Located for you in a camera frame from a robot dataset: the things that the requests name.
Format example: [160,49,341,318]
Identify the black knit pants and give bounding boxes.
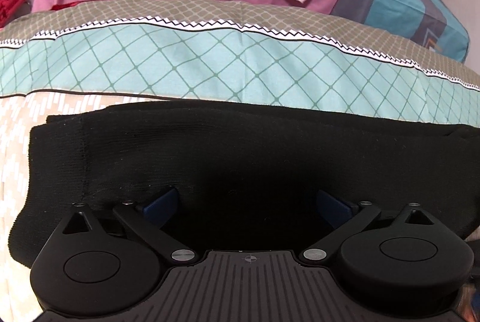
[8,100,479,266]

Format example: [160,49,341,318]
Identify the teal grey striped pillow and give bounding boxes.
[331,0,470,63]

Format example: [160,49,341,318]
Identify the patterned teal beige quilt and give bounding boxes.
[0,0,480,322]

